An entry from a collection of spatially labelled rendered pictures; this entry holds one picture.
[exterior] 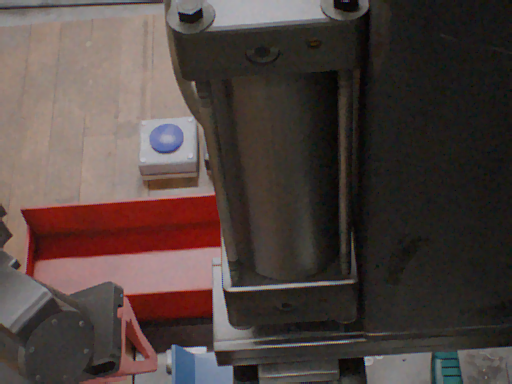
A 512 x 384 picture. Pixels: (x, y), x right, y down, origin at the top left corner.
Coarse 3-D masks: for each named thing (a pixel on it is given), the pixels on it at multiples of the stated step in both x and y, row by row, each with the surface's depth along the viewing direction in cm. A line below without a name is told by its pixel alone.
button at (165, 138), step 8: (160, 128) 116; (168, 128) 116; (176, 128) 116; (152, 136) 116; (160, 136) 115; (168, 136) 115; (176, 136) 115; (152, 144) 115; (160, 144) 115; (168, 144) 115; (176, 144) 115; (160, 152) 115; (168, 152) 115
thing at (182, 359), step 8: (176, 352) 91; (184, 352) 92; (176, 360) 90; (184, 360) 91; (192, 360) 92; (200, 360) 93; (208, 360) 93; (176, 368) 90; (184, 368) 91; (192, 368) 92; (200, 368) 92; (208, 368) 92; (216, 368) 92; (224, 368) 92; (232, 368) 92; (176, 376) 90; (184, 376) 91; (192, 376) 92; (200, 376) 92; (208, 376) 92; (216, 376) 92; (224, 376) 92; (232, 376) 92
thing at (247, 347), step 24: (216, 264) 76; (216, 288) 75; (216, 312) 74; (216, 336) 73; (240, 336) 73; (264, 336) 73; (288, 336) 73; (312, 336) 72; (336, 336) 72; (360, 336) 72; (432, 336) 72; (456, 336) 72; (480, 336) 72; (504, 336) 72; (216, 360) 74; (240, 360) 74; (264, 360) 74; (288, 360) 74; (312, 360) 74; (336, 360) 74; (360, 360) 76
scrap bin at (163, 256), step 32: (32, 224) 111; (64, 224) 111; (96, 224) 111; (128, 224) 111; (160, 224) 112; (192, 224) 112; (32, 256) 110; (64, 256) 111; (96, 256) 111; (128, 256) 110; (160, 256) 110; (192, 256) 110; (64, 288) 109; (128, 288) 108; (160, 288) 108; (192, 288) 101; (160, 320) 106
